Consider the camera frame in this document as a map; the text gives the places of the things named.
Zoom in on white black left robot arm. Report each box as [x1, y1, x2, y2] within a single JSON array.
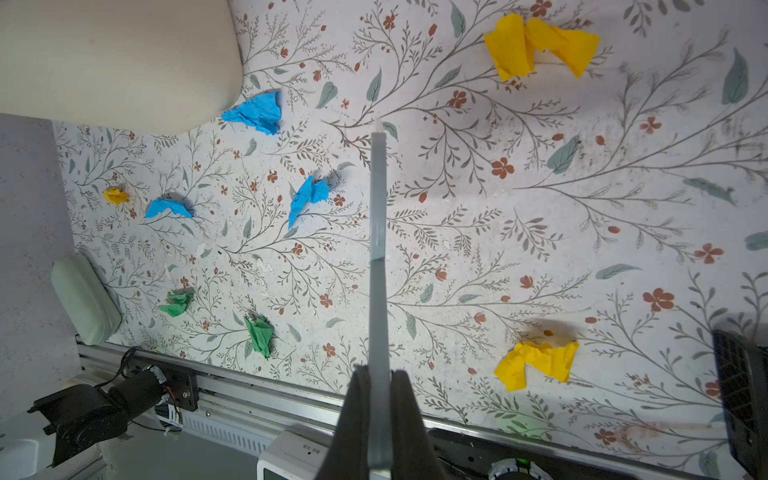
[[30, 366, 167, 467]]

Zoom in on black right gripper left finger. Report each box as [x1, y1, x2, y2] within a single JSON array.
[[316, 366, 370, 480]]

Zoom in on pale green soap bar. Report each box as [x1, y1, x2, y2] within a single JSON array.
[[51, 254, 122, 345]]

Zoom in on blue paper scrap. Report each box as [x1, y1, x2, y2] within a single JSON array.
[[221, 91, 282, 135], [289, 176, 330, 228], [144, 198, 193, 219]]

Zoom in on green paper scrap lower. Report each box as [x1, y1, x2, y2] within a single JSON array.
[[244, 315, 274, 359]]

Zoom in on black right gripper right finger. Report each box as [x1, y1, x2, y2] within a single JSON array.
[[390, 370, 445, 480]]

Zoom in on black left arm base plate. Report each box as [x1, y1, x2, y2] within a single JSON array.
[[156, 364, 199, 412]]

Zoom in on green paper scrap left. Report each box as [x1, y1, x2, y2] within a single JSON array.
[[158, 289, 194, 318]]

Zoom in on cream trash bin with bag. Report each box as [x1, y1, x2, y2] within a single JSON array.
[[1, 1, 243, 135]]

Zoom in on green paper scrap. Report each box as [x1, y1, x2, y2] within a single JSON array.
[[244, 315, 274, 359], [158, 289, 194, 318]]

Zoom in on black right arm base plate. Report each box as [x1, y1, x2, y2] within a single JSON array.
[[428, 428, 696, 479]]

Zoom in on yellow paper scrap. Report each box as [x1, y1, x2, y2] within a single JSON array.
[[484, 14, 600, 82], [103, 188, 130, 206], [494, 341, 580, 392]]

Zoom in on white digital clock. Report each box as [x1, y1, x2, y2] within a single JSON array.
[[256, 424, 332, 480]]

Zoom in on black brush holder stand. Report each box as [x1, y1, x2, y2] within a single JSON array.
[[713, 330, 767, 479]]

